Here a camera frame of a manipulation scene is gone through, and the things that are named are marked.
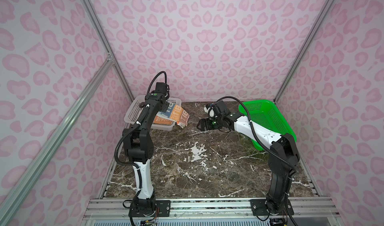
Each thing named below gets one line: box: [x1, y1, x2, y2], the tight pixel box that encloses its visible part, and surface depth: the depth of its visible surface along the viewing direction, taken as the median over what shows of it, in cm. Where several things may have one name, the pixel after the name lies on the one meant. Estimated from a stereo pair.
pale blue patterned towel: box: [156, 101, 176, 122], surface depth 97 cm
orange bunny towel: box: [153, 115, 174, 125], surface depth 105 cm
